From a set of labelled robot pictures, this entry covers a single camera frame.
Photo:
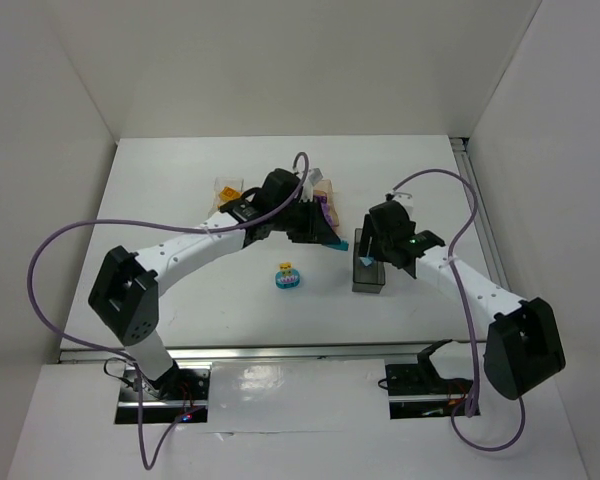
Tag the aluminium rail right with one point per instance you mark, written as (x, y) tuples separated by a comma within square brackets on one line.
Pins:
[(485, 235)]

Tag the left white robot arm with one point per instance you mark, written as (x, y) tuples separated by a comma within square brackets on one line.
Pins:
[(128, 287)]

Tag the yellow smiley face lego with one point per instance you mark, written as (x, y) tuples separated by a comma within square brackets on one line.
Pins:
[(285, 269)]

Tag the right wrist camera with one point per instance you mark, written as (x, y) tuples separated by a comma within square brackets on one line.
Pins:
[(398, 196)]

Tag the orange transparent container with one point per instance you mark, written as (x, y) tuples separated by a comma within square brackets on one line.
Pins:
[(324, 188)]

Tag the smoky grey container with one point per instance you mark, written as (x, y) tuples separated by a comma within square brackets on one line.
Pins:
[(366, 279)]

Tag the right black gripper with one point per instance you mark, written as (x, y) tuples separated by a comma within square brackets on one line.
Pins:
[(372, 236)]

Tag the yellow rounded lego brick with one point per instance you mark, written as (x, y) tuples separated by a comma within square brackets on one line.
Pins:
[(229, 194)]

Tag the teal frog oval lego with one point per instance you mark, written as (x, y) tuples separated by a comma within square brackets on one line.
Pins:
[(287, 280)]

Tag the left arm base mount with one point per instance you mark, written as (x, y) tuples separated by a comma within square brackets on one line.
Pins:
[(189, 399)]

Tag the teal lego brick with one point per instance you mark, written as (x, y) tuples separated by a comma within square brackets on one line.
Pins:
[(342, 245)]

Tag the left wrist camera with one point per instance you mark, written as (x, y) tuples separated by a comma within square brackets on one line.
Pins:
[(314, 176)]

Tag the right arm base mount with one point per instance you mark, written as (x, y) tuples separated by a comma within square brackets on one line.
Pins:
[(416, 390)]

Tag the clear plastic container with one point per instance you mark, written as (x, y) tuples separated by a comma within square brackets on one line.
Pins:
[(236, 183)]

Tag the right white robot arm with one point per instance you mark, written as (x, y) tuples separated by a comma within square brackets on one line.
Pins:
[(523, 345)]

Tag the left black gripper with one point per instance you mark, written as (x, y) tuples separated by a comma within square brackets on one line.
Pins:
[(306, 222)]

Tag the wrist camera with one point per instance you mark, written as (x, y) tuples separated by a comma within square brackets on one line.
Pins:
[(398, 196), (314, 176)]

